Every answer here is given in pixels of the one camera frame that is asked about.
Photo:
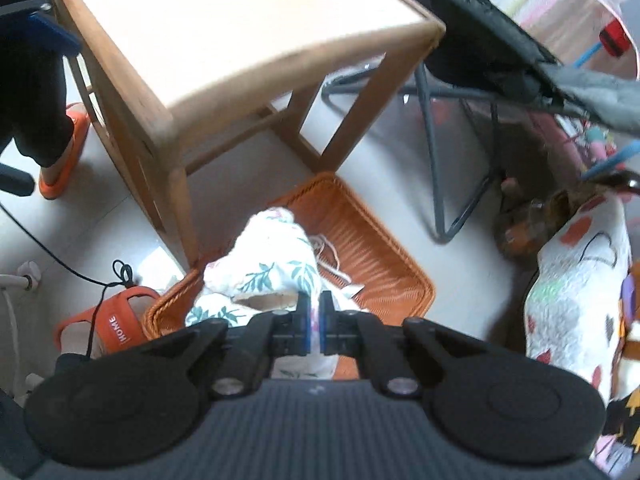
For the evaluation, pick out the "black baby stroller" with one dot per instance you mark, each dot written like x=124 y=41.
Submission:
x=480 y=20

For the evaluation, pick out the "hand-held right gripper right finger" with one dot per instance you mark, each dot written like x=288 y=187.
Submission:
x=326 y=322

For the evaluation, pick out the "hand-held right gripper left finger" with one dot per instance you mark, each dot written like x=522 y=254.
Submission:
x=303 y=322

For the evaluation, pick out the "blue plastic rod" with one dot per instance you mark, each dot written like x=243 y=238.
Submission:
x=612 y=160

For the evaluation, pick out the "person's leg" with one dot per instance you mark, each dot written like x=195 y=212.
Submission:
x=30 y=100

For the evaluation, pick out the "red toy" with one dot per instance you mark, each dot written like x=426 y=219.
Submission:
x=615 y=40

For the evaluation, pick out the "orange slipper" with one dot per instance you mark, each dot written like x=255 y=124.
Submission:
x=77 y=130
x=125 y=320

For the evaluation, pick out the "orange wicker basket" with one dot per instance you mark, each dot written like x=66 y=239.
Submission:
x=370 y=250

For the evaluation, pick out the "small wooden table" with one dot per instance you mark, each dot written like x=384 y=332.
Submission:
x=225 y=35

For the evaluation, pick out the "black chair base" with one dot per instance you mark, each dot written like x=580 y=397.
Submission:
x=15 y=180

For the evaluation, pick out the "white floral baby shirt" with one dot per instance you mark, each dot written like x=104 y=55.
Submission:
x=270 y=260

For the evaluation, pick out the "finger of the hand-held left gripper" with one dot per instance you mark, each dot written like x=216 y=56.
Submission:
x=50 y=35

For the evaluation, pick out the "brown mottled cloth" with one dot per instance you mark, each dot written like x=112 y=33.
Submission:
x=530 y=220

